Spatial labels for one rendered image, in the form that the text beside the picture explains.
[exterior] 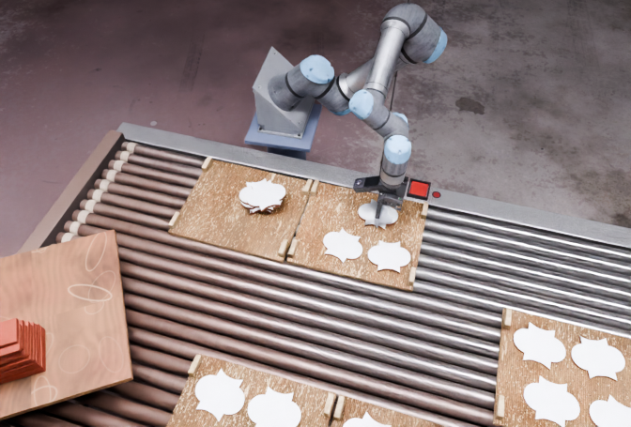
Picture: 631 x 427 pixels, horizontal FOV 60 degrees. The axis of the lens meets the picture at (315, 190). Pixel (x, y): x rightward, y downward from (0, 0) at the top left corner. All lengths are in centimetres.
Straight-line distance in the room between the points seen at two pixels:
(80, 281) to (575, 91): 334
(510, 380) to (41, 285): 137
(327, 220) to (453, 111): 201
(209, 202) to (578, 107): 274
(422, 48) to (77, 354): 140
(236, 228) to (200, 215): 14
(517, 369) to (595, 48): 324
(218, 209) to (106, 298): 49
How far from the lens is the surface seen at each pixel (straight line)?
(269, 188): 189
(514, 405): 168
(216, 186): 202
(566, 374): 176
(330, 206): 192
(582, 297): 192
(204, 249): 189
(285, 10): 458
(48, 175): 364
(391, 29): 181
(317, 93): 209
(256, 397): 160
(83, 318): 172
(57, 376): 166
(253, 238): 185
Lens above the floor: 246
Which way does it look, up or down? 51 degrees down
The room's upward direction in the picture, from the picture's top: 1 degrees counter-clockwise
